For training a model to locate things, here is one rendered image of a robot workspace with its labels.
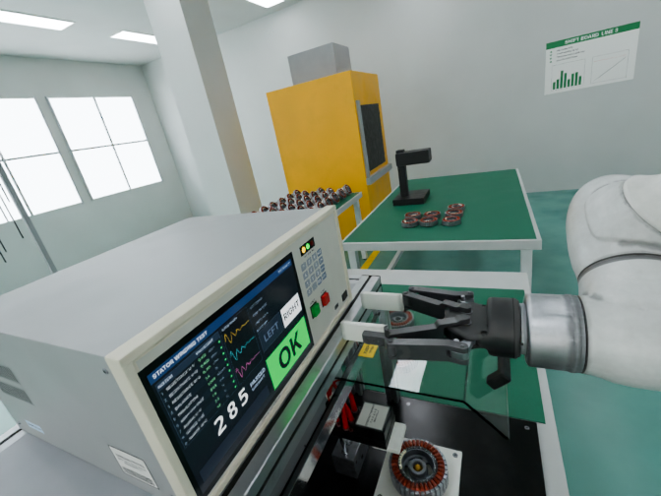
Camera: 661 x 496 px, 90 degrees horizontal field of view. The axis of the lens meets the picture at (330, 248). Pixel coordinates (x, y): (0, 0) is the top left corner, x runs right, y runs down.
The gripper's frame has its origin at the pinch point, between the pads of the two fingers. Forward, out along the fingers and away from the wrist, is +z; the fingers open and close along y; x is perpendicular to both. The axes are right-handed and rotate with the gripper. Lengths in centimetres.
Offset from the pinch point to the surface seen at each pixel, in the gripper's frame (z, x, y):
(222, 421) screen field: 9.3, 0.3, -22.7
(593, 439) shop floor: -54, -118, 92
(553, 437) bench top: -28, -43, 23
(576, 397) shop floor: -52, -118, 115
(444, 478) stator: -8.4, -36.7, 2.5
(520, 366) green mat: -23, -43, 44
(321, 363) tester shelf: 7.3, -6.5, -4.9
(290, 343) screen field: 9.4, -0.4, -8.3
